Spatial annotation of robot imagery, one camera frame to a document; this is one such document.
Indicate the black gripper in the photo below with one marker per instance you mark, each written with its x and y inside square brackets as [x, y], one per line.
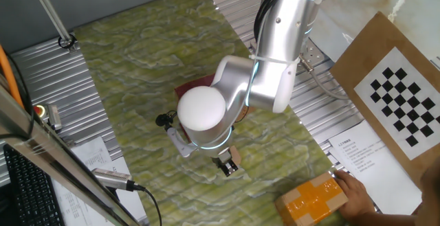
[223, 160]

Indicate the cardboard box with orange tape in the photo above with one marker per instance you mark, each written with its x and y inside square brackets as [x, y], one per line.
[309, 198]

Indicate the person's forearm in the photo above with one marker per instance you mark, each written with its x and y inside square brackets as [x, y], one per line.
[385, 220]

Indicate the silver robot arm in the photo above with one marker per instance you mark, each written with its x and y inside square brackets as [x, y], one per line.
[201, 107]

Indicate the person's hand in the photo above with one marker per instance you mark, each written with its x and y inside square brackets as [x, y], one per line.
[357, 198]

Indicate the small wooden cube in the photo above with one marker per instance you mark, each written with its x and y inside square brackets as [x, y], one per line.
[236, 154]

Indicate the white zip tie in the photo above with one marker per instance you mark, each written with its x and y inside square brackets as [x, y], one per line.
[271, 60]

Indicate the printed white paper sheet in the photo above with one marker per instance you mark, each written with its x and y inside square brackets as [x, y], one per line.
[75, 209]
[371, 171]
[93, 150]

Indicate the green marble pattern mat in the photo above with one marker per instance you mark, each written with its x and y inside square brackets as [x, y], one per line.
[154, 47]

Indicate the checkerboard calibration paper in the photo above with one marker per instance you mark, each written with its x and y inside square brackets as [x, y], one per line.
[398, 102]

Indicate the red emergency stop button box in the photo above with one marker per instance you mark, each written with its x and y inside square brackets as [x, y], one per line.
[51, 116]

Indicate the brown cardboard board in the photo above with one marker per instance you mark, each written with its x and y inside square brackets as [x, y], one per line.
[381, 40]

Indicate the black keyboard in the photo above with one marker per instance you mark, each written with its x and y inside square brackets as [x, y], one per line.
[31, 191]

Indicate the person's body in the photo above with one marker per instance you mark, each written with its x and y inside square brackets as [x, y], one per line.
[431, 198]

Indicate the white marble pattern sheet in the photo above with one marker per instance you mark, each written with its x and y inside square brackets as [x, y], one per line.
[361, 6]

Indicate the orange tube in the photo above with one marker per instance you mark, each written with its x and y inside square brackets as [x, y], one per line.
[8, 75]

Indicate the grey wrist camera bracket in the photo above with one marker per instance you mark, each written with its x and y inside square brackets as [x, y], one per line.
[178, 143]

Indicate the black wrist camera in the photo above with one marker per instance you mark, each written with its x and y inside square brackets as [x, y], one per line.
[161, 119]

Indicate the silver ribbed camera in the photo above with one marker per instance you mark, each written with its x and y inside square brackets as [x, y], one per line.
[111, 179]

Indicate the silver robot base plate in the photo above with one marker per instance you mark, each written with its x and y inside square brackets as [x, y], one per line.
[314, 52]

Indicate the metal frame beam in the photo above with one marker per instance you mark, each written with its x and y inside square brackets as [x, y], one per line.
[51, 150]

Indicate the aluminium post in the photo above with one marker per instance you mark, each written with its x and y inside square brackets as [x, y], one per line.
[49, 9]

